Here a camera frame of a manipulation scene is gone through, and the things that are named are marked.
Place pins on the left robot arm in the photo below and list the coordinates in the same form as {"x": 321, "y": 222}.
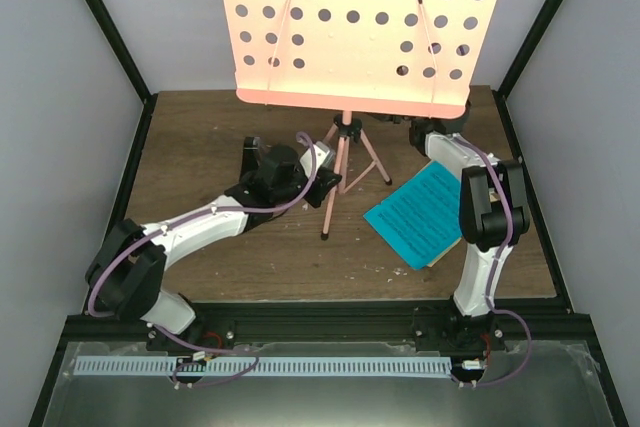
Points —
{"x": 126, "y": 276}

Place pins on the black metronome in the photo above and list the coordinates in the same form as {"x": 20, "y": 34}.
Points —
{"x": 254, "y": 153}

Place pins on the black frame post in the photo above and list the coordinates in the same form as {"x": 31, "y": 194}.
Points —
{"x": 541, "y": 23}
{"x": 112, "y": 35}

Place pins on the light blue slotted cable duct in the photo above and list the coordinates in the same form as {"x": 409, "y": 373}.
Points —
{"x": 410, "y": 367}

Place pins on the yellow sheet music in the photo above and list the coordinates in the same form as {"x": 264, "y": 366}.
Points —
{"x": 442, "y": 208}

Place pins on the right black frame post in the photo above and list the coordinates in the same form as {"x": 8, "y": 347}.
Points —
{"x": 541, "y": 23}

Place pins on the blue sheet music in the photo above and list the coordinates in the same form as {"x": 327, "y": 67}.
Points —
{"x": 401, "y": 221}

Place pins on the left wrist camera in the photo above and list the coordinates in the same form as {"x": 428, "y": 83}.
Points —
{"x": 316, "y": 157}

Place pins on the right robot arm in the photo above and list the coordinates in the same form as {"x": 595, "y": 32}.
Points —
{"x": 462, "y": 194}

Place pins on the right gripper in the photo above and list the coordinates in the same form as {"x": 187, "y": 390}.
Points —
{"x": 394, "y": 118}

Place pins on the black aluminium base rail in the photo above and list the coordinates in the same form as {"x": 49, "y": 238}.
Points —
{"x": 428, "y": 325}

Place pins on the left black frame post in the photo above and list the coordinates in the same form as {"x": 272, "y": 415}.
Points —
{"x": 112, "y": 35}

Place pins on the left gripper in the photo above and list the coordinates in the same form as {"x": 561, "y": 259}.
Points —
{"x": 321, "y": 186}

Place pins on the pink music stand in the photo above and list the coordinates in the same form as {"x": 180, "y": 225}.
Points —
{"x": 411, "y": 58}

